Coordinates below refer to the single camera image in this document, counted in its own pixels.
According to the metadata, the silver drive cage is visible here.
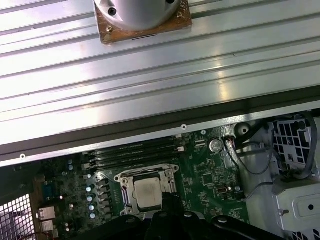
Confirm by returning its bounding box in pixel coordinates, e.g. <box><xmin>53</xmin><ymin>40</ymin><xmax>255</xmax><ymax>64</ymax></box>
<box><xmin>239</xmin><ymin>112</ymin><xmax>320</xmax><ymax>240</ymax></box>

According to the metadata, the black RAM slot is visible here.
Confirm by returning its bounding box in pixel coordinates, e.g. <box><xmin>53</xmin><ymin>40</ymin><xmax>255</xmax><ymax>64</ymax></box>
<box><xmin>82</xmin><ymin>134</ymin><xmax>183</xmax><ymax>157</ymax></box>
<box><xmin>92</xmin><ymin>151</ymin><xmax>181</xmax><ymax>173</ymax></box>
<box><xmin>82</xmin><ymin>144</ymin><xmax>187</xmax><ymax>168</ymax></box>
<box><xmin>87</xmin><ymin>139</ymin><xmax>185</xmax><ymax>162</ymax></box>

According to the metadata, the silver CPU chip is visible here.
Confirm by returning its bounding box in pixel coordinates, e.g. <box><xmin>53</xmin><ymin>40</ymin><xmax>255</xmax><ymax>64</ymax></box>
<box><xmin>133</xmin><ymin>176</ymin><xmax>165</xmax><ymax>214</ymax></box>

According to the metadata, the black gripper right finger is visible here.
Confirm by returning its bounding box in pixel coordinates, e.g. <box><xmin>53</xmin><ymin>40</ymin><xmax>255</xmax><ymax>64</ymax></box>
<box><xmin>172</xmin><ymin>192</ymin><xmax>287</xmax><ymax>240</ymax></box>

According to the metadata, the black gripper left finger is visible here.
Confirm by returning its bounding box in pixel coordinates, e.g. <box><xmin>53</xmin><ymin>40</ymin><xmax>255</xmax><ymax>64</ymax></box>
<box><xmin>98</xmin><ymin>191</ymin><xmax>173</xmax><ymax>240</ymax></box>

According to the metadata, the brown square base plate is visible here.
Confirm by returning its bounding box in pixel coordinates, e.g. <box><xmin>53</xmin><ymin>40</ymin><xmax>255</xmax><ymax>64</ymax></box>
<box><xmin>94</xmin><ymin>0</ymin><xmax>193</xmax><ymax>46</ymax></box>

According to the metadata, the green motherboard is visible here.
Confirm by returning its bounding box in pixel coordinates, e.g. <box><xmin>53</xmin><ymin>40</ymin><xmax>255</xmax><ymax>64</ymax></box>
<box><xmin>32</xmin><ymin>124</ymin><xmax>251</xmax><ymax>240</ymax></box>

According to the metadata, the black PC case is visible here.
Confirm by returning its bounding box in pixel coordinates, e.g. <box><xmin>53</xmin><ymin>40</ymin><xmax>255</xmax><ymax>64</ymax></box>
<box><xmin>0</xmin><ymin>86</ymin><xmax>320</xmax><ymax>240</ymax></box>

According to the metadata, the CPU socket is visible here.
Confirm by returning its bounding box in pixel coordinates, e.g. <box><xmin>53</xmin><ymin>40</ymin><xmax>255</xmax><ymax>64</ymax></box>
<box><xmin>113</xmin><ymin>163</ymin><xmax>181</xmax><ymax>218</ymax></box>

